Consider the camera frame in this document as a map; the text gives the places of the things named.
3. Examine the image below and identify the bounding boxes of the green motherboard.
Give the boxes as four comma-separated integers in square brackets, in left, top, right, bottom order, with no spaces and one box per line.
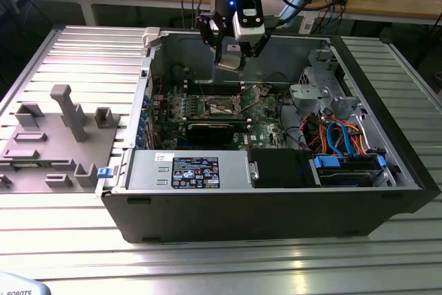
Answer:
[151,82,294,153]

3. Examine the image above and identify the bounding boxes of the grey parts rack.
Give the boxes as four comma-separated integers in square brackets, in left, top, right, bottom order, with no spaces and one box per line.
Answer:
[0,84,122,194]

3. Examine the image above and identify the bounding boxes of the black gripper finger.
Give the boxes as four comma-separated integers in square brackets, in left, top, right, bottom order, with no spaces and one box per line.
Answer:
[195,14,228,67]
[237,30,273,70]

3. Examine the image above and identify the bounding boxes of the grey power supply unit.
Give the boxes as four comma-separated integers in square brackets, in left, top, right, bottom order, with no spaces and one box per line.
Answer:
[126,149,251,191]

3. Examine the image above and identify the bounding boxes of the blue network cable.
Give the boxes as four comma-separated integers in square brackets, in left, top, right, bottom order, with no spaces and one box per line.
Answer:
[327,0,339,35]

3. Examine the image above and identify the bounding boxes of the white label card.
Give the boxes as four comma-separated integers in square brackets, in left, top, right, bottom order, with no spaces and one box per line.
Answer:
[299,17,314,35]

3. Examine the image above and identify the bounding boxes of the blue wire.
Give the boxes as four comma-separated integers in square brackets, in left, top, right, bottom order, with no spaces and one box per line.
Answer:
[325,120,360,160]

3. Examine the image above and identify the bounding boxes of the black PC case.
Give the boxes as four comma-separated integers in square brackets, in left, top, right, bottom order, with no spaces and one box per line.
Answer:
[95,27,442,244]

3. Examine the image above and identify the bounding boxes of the orange wire bundle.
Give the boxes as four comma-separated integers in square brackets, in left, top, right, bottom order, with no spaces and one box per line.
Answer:
[303,117,372,157]

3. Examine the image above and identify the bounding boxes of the metal socket cover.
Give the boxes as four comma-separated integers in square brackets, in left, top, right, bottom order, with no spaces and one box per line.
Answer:
[236,85,265,111]

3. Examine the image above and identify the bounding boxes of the RAM slot white clips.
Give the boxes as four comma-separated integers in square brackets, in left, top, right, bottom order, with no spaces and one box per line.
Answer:
[184,86,247,93]
[184,79,246,86]

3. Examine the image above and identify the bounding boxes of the grey metal drive cage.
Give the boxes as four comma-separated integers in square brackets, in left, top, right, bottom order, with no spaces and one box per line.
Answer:
[289,48,367,118]

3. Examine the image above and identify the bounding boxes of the red wire bundle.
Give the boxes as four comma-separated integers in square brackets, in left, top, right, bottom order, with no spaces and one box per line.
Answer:
[299,117,320,147]

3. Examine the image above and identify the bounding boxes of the red black thin wire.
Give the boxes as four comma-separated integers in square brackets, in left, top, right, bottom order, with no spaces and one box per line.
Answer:
[153,75,166,99]

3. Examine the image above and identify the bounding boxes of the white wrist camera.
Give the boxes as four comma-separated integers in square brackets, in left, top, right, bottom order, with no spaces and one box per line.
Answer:
[231,6,267,43]

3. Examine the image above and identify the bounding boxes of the wire locking lever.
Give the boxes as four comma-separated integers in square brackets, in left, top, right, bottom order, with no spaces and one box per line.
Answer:
[193,72,209,102]

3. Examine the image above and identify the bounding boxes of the CPU socket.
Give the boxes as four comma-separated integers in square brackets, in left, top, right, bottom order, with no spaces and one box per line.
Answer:
[202,94,242,118]

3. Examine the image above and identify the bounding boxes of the pale blue teach pendant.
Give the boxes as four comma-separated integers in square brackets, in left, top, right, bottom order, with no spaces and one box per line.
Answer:
[0,272,52,295]

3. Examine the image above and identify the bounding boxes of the blue disk carrier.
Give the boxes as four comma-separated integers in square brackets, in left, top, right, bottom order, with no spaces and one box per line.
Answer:
[309,155,387,188]

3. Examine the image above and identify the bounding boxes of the black graphics card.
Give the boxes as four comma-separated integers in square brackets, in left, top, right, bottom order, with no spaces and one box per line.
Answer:
[186,120,242,146]

